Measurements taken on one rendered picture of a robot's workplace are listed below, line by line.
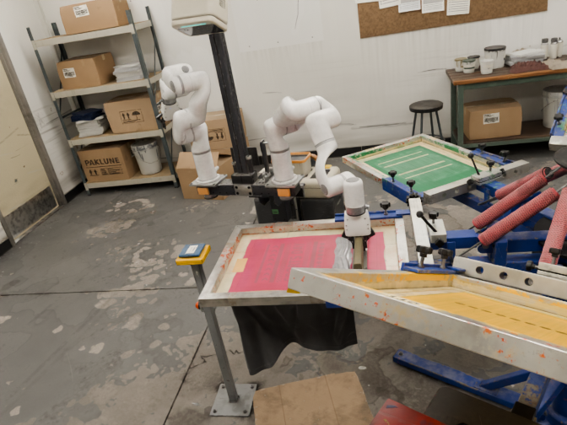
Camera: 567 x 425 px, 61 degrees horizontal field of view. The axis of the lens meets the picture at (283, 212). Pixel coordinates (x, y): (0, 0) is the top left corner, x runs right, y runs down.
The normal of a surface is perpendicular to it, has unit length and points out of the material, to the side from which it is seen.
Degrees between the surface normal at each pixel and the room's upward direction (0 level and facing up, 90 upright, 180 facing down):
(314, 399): 1
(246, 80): 90
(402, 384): 0
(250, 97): 90
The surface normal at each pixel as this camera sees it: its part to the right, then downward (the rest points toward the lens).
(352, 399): -0.16, -0.89
